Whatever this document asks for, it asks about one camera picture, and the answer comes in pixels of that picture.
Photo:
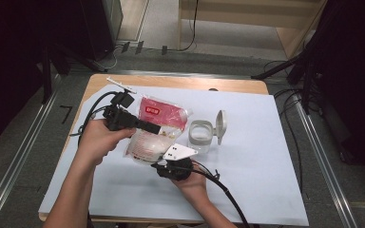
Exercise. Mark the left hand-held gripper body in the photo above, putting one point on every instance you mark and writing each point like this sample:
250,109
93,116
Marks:
120,118

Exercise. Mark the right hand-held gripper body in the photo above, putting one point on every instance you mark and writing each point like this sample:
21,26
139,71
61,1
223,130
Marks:
176,169

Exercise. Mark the red and white food pouch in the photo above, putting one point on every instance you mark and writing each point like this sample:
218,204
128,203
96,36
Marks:
161,115

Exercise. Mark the small black floor block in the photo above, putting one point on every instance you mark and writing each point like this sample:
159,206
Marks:
164,50
125,47
139,47

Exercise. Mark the black cabinet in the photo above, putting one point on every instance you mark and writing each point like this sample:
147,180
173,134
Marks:
99,25

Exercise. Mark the white flip-lid container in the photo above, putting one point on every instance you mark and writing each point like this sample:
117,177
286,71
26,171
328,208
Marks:
201,136

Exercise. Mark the light wooden shelf unit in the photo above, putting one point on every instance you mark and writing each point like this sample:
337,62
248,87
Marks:
266,19

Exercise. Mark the dark curtain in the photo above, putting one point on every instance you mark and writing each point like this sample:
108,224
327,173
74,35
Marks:
9,63
355,79

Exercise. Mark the white table sheet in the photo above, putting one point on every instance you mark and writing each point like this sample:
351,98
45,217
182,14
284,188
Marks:
259,177

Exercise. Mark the person's left hand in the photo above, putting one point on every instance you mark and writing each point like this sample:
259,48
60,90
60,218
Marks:
98,141

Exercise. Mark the person's right hand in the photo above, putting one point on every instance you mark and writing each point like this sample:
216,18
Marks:
195,185

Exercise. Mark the black metal stand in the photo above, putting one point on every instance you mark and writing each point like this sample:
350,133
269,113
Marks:
47,76
301,69

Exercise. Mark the metal floor rail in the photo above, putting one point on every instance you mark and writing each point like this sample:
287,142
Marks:
177,74
19,161
326,164

